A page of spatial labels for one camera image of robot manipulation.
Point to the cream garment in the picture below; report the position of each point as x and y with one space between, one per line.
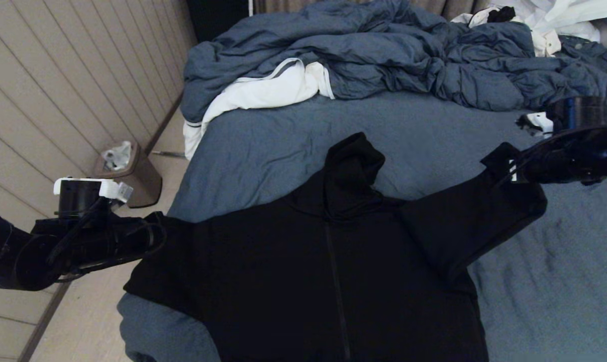
547 45

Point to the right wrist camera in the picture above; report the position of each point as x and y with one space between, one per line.
570 113

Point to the white plastic bin liner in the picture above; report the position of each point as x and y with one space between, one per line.
116 157

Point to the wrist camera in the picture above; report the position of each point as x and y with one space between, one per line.
87 193
570 113

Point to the small black garment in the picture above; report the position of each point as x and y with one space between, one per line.
502 14

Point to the rumpled blue duvet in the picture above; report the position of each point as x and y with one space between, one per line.
384 50

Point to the blue denim garment with buttons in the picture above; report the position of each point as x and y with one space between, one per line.
590 50

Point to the blue bed sheet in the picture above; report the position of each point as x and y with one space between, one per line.
560 281

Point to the black zip hoodie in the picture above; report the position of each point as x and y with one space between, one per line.
308 281

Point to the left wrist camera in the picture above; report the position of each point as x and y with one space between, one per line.
87 193

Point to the beige curtain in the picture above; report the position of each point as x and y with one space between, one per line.
449 7

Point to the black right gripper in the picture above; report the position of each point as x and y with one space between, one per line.
565 161

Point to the brown trash bin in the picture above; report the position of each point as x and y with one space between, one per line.
137 181

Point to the grey metal rod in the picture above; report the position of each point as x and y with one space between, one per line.
168 153

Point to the black furniture piece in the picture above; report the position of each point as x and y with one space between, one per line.
218 15

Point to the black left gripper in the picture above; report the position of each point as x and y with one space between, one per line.
102 241

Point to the white clothes pile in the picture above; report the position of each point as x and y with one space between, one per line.
560 10

